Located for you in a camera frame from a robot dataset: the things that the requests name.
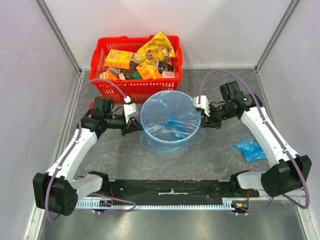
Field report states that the grey plastic trash bin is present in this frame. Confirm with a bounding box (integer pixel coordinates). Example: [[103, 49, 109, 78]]
[[139, 90, 203, 160]]

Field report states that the torn blue trash bag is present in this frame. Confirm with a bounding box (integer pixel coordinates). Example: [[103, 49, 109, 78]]
[[139, 90, 207, 153]]

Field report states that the long red box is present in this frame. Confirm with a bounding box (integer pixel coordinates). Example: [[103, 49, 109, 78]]
[[89, 102, 94, 110]]

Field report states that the blue trash bag roll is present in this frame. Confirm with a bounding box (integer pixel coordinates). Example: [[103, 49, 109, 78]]
[[232, 137, 267, 163]]

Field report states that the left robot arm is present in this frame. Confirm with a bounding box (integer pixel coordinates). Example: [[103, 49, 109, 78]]
[[32, 96, 141, 216]]

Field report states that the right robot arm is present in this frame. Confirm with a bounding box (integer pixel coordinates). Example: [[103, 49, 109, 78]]
[[193, 81, 312, 197]]

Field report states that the green packet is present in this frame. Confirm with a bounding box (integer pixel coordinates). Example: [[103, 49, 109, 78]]
[[128, 71, 143, 80]]

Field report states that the small orange carton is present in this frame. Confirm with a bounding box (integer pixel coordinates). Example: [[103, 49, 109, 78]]
[[136, 62, 162, 80]]

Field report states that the orange striped packet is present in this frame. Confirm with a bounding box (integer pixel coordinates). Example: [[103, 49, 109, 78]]
[[99, 69, 119, 80]]

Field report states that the red plastic shopping basket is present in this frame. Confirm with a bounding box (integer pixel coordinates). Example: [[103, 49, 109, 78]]
[[89, 35, 183, 104]]

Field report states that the orange snack box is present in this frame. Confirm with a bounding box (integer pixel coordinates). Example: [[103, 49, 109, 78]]
[[104, 49, 134, 70]]

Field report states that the yellow chips bag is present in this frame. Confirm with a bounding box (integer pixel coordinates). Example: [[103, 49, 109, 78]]
[[132, 30, 176, 65]]

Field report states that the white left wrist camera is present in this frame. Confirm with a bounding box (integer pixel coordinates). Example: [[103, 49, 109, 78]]
[[123, 96, 139, 124]]

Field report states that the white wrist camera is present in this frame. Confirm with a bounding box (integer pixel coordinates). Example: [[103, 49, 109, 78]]
[[123, 96, 139, 124], [193, 95, 210, 117]]

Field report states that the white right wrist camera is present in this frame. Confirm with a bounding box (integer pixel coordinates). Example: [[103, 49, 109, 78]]
[[193, 95, 210, 117]]

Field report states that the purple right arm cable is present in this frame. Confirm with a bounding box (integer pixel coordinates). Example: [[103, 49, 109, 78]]
[[198, 69, 311, 216]]

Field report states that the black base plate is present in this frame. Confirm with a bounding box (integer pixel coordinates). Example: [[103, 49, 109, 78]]
[[98, 179, 260, 205]]

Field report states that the grey slotted cable duct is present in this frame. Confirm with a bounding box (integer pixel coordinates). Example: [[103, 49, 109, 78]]
[[75, 197, 250, 211]]

